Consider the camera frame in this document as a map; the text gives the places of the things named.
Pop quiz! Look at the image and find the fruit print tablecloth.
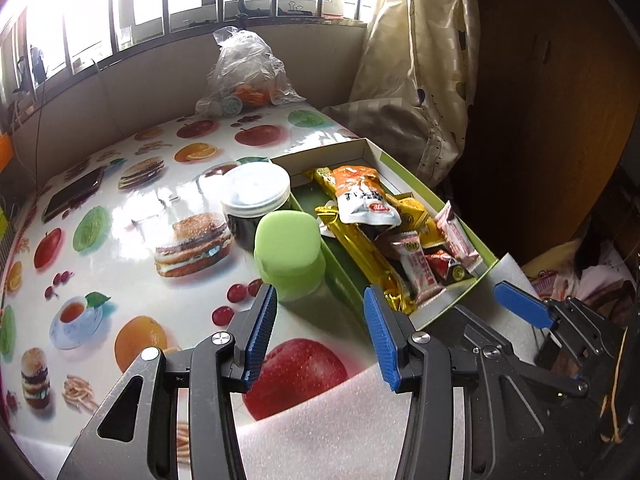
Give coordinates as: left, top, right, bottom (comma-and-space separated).
0, 102, 451, 461

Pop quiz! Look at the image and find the thin dark cable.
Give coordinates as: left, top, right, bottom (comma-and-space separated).
30, 60, 101, 196

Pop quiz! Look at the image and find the red black snack packet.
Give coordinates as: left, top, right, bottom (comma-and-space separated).
425, 247, 476, 286

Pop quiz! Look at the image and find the brown wooden cabinet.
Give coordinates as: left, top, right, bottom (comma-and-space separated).
450, 0, 640, 271

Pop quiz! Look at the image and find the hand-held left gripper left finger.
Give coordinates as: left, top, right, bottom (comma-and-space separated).
57, 284, 279, 480

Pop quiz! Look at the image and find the green cardboard box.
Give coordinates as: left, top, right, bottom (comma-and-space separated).
270, 137, 501, 331

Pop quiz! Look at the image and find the clear plastic bag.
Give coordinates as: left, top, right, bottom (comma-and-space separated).
195, 27, 306, 117

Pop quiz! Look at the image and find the crumpled cloth pile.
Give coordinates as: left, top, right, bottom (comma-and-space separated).
525, 240, 640, 331

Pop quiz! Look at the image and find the yellow cord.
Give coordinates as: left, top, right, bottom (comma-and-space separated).
602, 330, 631, 443

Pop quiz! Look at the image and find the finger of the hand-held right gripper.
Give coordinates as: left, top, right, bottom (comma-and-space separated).
450, 304, 591, 401
492, 281, 566, 331

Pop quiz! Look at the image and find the cream patterned curtain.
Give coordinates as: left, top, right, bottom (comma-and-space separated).
322, 0, 481, 186

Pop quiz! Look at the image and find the black smartphone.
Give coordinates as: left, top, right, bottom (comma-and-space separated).
42, 166, 107, 223

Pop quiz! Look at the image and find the pink white wafer packet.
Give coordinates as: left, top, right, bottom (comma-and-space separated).
432, 200, 483, 266
390, 230, 446, 306

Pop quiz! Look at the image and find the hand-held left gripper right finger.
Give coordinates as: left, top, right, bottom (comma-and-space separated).
363, 285, 581, 480

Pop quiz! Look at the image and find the orange white snack packet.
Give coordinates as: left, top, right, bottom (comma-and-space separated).
330, 165, 403, 226

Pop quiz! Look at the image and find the gold foil snack packet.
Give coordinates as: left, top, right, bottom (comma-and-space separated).
315, 200, 416, 316

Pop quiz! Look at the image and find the round clear plastic container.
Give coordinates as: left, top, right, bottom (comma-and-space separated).
220, 162, 292, 253

